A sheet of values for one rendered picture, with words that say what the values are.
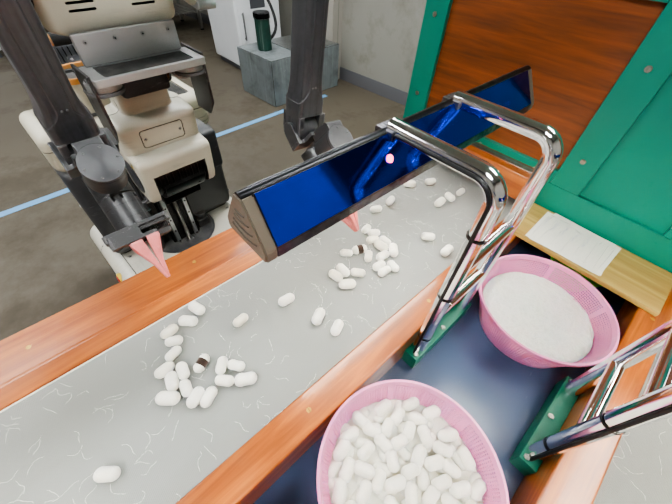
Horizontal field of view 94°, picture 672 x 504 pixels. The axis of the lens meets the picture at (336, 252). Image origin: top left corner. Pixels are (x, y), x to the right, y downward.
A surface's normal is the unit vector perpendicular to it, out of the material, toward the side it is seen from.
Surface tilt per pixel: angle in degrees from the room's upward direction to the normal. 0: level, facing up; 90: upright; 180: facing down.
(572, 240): 0
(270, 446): 0
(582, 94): 90
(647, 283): 0
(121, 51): 90
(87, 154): 41
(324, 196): 58
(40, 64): 108
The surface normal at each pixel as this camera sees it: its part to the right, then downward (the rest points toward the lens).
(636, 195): -0.74, 0.48
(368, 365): 0.04, -0.67
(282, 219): 0.59, 0.13
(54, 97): 0.66, 0.73
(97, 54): 0.71, 0.54
